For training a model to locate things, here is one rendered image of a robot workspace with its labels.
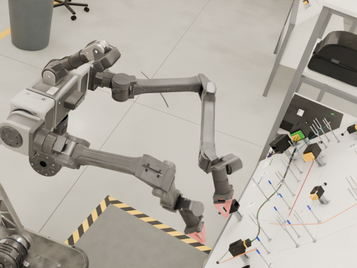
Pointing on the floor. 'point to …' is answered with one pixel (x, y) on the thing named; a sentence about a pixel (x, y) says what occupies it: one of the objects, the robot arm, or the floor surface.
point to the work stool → (70, 7)
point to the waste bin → (30, 23)
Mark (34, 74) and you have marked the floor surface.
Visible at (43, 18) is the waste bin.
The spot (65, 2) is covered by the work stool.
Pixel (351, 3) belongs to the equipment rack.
